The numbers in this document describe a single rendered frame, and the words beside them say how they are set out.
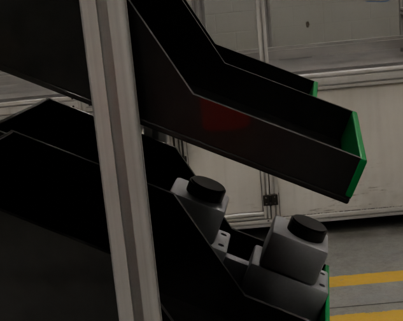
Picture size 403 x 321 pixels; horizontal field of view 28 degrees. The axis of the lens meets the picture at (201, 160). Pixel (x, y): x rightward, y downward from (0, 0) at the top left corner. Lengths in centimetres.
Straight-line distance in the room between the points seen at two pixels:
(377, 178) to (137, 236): 413
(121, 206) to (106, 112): 5
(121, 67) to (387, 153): 413
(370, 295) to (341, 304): 16
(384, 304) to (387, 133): 117
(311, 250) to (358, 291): 315
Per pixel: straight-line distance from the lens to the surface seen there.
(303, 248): 61
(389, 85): 441
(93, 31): 37
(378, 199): 453
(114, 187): 38
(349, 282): 385
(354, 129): 46
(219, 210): 61
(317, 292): 62
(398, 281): 386
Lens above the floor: 146
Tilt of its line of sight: 13 degrees down
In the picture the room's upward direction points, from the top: 5 degrees counter-clockwise
